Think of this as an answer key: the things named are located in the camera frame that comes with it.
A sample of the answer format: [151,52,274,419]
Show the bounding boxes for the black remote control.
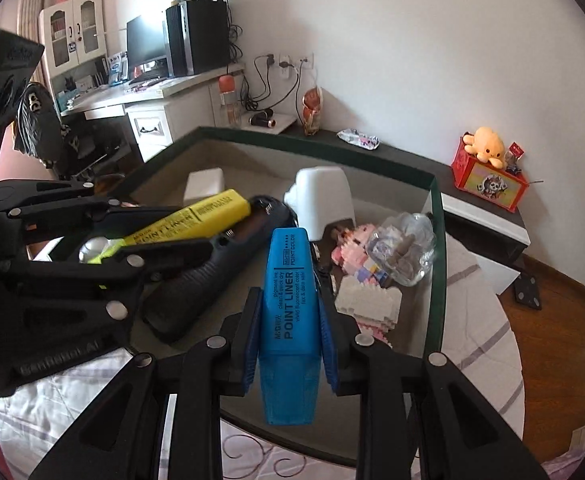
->
[140,194,298,345]

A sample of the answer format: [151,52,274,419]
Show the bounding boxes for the black floor scale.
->
[514,271,544,312]

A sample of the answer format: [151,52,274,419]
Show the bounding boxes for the pink storage box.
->
[25,126,448,463]

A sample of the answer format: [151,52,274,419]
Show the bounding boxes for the dark printed jacket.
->
[14,82,66,166]

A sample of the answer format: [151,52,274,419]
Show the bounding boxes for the white nightstand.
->
[212,110,298,136]

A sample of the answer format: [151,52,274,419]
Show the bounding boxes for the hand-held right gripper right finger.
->
[315,272,548,480]

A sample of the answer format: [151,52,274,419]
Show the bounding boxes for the clear bottle orange cap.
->
[218,74,242,127]

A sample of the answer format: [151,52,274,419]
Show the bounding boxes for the blue highlighter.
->
[256,227,323,427]

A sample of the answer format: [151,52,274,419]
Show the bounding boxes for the orange octopus plush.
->
[461,126,507,168]

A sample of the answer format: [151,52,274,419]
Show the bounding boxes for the white rabbit block figure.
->
[333,275,402,348]

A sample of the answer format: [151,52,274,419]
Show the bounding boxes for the white glass-door cabinet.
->
[39,0,109,78]

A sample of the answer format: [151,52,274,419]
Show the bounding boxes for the white wall outlets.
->
[262,51,315,81]

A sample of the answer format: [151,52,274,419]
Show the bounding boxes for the striped white quilt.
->
[0,232,526,480]

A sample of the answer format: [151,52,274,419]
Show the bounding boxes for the red snack bag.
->
[301,86,324,137]

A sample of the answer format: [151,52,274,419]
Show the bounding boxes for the black office chair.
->
[15,82,133,183]

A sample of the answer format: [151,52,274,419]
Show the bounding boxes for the printed snack packet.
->
[337,128,382,151]

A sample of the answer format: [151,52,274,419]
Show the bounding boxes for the red printed box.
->
[451,137,530,214]

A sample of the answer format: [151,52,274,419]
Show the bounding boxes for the white desk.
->
[58,62,247,163]

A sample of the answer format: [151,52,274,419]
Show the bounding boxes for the white charger plug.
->
[184,166,226,202]

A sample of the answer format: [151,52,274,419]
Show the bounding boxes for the black hair dryer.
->
[249,112,279,131]

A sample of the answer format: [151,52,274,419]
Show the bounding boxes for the white plug-in repellent heater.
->
[283,165,357,242]

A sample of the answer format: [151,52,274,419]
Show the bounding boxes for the beige curtain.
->
[15,0,56,86]

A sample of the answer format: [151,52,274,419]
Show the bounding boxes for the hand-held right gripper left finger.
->
[27,287,264,480]

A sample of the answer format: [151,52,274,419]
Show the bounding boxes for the pink block figure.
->
[330,225,388,283]

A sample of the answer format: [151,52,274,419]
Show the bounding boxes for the black computer monitor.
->
[125,13,169,81]

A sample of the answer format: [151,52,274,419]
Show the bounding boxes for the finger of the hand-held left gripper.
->
[0,179,208,233]
[0,239,214,333]

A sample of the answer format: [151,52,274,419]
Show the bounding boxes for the small red card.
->
[505,142,526,173]

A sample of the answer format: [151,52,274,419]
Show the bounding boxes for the yellow highlighter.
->
[86,188,252,264]

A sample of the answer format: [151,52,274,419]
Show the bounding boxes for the blue white box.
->
[107,52,128,86]

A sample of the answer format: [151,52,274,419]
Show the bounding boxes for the clear glass repellent bottle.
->
[365,211,439,287]

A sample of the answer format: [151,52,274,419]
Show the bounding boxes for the black computer tower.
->
[165,0,232,77]

